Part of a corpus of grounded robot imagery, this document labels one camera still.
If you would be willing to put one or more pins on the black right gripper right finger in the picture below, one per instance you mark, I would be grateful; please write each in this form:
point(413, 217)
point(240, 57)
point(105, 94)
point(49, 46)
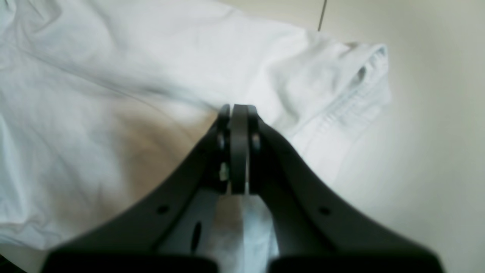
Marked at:
point(317, 231)

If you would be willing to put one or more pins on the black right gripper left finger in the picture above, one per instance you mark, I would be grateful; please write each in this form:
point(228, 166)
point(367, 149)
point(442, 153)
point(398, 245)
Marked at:
point(166, 232)

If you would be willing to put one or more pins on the white T-shirt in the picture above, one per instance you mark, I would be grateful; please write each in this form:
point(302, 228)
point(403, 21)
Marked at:
point(102, 99)

